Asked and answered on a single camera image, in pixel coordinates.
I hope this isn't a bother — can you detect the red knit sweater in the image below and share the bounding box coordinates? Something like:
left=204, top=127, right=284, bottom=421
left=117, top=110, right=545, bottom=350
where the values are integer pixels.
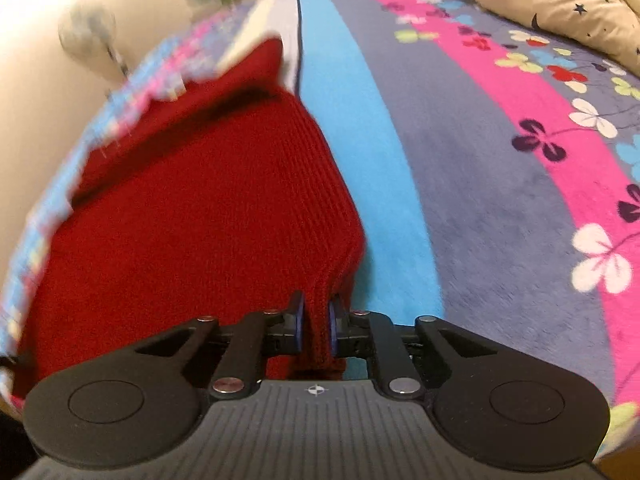
left=13, top=37, right=366, bottom=397

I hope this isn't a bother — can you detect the colourful floral bed blanket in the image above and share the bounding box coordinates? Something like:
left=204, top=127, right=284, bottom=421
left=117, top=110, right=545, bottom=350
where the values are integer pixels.
left=0, top=0, right=640, bottom=461

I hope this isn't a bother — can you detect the white standing fan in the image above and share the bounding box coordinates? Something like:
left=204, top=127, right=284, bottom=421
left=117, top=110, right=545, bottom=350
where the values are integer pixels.
left=58, top=1, right=130, bottom=86

